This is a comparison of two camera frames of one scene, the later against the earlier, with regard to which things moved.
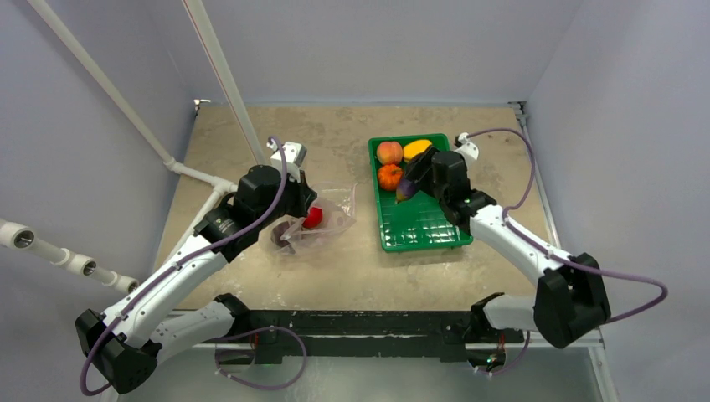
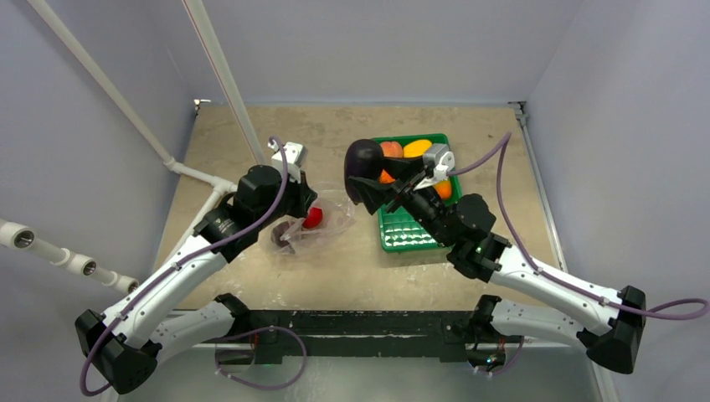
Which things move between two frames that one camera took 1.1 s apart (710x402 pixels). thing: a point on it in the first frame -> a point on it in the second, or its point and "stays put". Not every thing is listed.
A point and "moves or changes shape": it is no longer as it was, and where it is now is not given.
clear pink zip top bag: [336, 202] stays put
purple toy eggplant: [404, 190] moves or changes shape
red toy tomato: [314, 219] stays put
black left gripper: [304, 194] stays put
